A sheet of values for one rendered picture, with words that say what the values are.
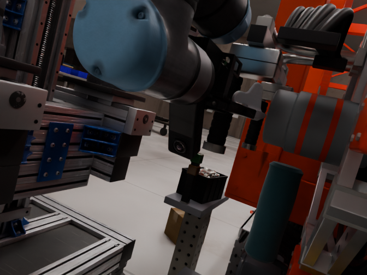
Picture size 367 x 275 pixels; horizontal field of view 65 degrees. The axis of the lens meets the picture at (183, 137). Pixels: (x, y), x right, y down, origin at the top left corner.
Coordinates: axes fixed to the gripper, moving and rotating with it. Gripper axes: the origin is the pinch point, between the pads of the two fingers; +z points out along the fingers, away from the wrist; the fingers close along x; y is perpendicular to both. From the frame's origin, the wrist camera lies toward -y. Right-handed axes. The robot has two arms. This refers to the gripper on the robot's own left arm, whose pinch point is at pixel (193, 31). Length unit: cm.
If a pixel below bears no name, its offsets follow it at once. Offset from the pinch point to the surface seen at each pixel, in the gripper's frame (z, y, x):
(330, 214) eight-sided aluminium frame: -80, 38, 105
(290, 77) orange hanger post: -18, 11, 68
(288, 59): -55, 14, 80
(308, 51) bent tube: -63, 13, 86
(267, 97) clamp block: -46, 23, 75
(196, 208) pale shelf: -27, 71, 58
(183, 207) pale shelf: -29, 74, 54
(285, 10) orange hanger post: -20, -11, 56
